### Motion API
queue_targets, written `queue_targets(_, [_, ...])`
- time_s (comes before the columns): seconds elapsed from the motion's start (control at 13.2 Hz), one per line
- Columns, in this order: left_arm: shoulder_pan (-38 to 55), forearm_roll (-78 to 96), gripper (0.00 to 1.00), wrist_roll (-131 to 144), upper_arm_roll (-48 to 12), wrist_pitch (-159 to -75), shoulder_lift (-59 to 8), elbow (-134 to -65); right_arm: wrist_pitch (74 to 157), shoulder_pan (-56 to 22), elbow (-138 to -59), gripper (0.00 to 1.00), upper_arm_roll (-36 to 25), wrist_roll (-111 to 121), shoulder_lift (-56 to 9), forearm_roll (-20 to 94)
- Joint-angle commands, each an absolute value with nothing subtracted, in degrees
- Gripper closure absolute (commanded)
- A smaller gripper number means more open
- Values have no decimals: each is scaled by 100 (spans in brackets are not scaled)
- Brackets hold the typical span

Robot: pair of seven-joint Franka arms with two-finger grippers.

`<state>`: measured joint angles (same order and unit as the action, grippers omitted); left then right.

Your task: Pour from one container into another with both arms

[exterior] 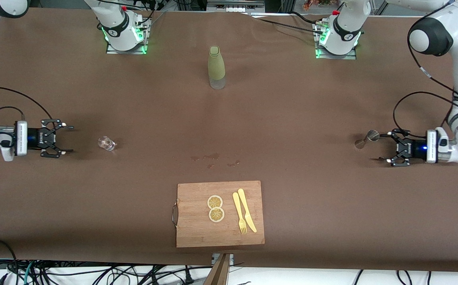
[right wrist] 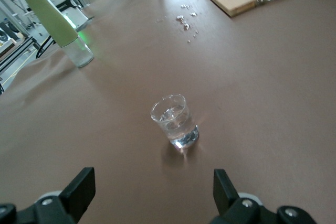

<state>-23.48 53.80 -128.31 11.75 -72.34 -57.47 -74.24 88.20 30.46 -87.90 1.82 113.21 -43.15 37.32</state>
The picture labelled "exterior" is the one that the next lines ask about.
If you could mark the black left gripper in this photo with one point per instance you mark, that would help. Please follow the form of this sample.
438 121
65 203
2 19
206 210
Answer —
416 150

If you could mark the yellow plastic fork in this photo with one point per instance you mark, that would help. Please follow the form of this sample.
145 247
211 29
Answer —
238 211

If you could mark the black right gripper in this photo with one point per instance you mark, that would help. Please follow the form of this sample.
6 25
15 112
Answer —
35 138

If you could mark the wooden cutting board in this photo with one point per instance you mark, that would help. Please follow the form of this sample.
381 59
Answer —
197 229

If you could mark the green sleeved glass bottle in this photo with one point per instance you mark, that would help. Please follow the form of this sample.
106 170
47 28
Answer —
216 65

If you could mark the brown table cover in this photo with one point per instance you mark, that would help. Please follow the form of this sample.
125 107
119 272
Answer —
94 217

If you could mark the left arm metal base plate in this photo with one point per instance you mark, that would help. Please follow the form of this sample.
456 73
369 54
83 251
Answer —
336 56

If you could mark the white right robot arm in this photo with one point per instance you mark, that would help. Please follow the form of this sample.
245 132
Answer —
114 27

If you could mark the clear glass beaker shaker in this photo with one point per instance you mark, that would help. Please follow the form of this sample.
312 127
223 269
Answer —
105 143

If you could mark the wooden post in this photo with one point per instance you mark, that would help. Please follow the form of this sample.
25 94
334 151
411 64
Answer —
219 273

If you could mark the steel jigger measuring cup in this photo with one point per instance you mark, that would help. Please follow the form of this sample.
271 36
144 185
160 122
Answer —
373 135

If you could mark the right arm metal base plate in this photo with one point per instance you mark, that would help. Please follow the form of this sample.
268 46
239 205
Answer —
126 52

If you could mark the lemon slice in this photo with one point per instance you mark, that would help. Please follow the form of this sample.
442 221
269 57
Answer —
216 215
214 202

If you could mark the yellow plastic knife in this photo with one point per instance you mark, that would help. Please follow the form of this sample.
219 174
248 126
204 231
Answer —
246 209

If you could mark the metal table bracket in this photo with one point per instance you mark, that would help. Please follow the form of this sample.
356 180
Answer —
231 258

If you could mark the grey power strip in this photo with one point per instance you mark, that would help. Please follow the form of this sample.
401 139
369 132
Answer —
233 6

